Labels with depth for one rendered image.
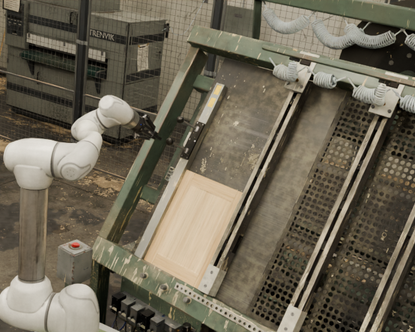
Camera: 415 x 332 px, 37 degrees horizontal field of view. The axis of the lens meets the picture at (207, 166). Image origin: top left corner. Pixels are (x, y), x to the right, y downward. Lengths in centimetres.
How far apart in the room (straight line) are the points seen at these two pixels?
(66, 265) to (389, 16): 198
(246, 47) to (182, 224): 91
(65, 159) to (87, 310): 59
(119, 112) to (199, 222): 65
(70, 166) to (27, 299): 56
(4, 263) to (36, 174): 250
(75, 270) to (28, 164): 86
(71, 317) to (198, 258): 73
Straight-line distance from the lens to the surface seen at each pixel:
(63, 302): 246
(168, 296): 291
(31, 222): 239
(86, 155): 228
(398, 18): 324
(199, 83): 328
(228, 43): 314
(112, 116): 275
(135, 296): 304
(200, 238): 292
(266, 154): 284
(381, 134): 269
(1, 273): 466
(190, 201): 299
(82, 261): 303
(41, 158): 229
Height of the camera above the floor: 238
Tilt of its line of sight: 20 degrees down
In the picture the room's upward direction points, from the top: 8 degrees clockwise
